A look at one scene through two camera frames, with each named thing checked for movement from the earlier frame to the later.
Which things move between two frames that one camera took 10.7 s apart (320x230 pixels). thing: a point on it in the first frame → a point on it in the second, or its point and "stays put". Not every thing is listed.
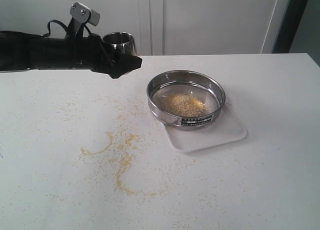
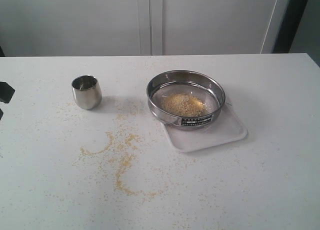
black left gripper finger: x=124 y=63 → x=1 y=113
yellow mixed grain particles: x=183 y=104 stays put
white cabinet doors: x=162 y=22 stays put
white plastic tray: x=228 y=128 stays put
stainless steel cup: x=120 y=42 → x=87 y=91
